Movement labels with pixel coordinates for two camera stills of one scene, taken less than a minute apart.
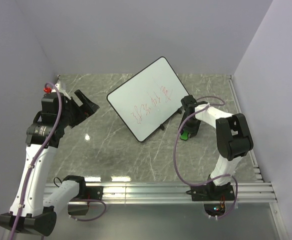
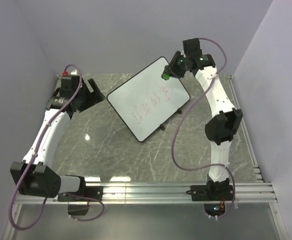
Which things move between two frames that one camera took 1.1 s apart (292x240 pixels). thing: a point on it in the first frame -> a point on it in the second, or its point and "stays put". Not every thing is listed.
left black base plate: (89, 192) stays put
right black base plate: (211, 192) stays put
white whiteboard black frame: (146, 98) stays put
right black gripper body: (192, 126) -> (180, 68)
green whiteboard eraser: (184, 136) -> (166, 76)
